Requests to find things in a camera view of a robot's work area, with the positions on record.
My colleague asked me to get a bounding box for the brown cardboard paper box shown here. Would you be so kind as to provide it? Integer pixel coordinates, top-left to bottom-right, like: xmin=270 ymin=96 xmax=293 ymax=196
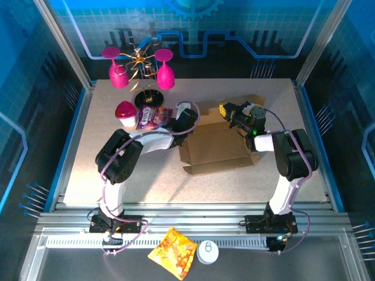
xmin=178 ymin=94 xmax=267 ymax=176

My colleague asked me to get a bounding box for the purple raspberry candy bag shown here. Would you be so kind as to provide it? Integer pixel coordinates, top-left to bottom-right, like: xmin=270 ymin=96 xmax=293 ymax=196
xmin=135 ymin=105 xmax=174 ymax=131

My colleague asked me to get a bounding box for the pink wine glass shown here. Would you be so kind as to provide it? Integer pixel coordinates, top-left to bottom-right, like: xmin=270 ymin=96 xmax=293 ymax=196
xmin=154 ymin=49 xmax=176 ymax=90
xmin=101 ymin=46 xmax=130 ymax=89

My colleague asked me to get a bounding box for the white cup with pink lid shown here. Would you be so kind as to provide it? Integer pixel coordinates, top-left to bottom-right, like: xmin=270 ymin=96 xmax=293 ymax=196
xmin=115 ymin=101 xmax=138 ymax=128

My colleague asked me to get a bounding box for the black circuit board with led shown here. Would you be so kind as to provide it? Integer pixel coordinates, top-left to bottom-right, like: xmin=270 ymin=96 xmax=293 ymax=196
xmin=268 ymin=234 xmax=291 ymax=253

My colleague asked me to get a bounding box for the yellow orange snack bag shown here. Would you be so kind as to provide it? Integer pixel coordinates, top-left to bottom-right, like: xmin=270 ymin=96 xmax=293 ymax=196
xmin=147 ymin=227 xmax=199 ymax=281

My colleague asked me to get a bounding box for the white round lid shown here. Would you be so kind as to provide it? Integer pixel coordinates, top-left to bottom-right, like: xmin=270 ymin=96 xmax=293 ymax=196
xmin=196 ymin=239 xmax=220 ymax=265

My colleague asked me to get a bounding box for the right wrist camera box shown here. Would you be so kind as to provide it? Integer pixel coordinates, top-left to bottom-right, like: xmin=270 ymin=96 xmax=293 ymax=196
xmin=250 ymin=104 xmax=267 ymax=122

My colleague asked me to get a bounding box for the gold wire glass rack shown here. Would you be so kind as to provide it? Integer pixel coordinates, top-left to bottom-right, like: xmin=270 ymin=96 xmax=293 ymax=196
xmin=117 ymin=32 xmax=165 ymax=108

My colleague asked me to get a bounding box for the aluminium side rail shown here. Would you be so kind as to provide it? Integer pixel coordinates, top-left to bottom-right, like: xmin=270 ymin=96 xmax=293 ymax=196
xmin=292 ymin=80 xmax=338 ymax=211
xmin=52 ymin=81 xmax=97 ymax=211

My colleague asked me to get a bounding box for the aluminium cross rail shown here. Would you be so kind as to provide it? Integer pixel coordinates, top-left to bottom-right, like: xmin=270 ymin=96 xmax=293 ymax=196
xmin=35 ymin=201 xmax=354 ymax=237

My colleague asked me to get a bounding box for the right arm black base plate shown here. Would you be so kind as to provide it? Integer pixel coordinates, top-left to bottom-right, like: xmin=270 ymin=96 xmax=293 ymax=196
xmin=244 ymin=214 xmax=298 ymax=234

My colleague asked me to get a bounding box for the aluminium frame post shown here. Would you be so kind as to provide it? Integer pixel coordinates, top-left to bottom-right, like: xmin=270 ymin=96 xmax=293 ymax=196
xmin=294 ymin=0 xmax=352 ymax=88
xmin=32 ymin=0 xmax=95 ymax=90

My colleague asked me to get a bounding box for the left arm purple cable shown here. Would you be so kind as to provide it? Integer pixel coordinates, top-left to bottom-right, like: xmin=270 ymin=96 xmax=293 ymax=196
xmin=100 ymin=101 xmax=201 ymax=257

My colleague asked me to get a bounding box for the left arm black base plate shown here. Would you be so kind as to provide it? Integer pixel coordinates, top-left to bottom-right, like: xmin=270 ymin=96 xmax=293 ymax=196
xmin=88 ymin=214 xmax=142 ymax=234

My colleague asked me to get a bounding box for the white cable connector module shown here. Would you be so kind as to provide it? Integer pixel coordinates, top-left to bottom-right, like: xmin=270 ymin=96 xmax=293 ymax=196
xmin=102 ymin=232 xmax=124 ymax=246

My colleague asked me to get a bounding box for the white slotted cable duct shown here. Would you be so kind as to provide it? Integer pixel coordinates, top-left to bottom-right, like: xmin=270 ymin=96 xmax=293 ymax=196
xmin=45 ymin=236 xmax=269 ymax=249

